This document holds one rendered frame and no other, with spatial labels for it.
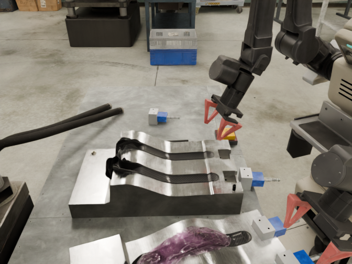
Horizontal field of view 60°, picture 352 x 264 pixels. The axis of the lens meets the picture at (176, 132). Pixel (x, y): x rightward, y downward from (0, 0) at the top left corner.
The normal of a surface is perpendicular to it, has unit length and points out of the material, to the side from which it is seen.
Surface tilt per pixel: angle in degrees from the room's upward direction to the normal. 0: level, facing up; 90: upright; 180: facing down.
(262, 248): 0
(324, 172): 63
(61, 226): 0
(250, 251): 0
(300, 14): 83
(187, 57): 90
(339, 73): 98
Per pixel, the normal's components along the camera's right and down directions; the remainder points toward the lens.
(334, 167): -0.84, -0.22
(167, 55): 0.01, 0.58
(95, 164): 0.00, -0.83
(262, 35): 0.25, 0.32
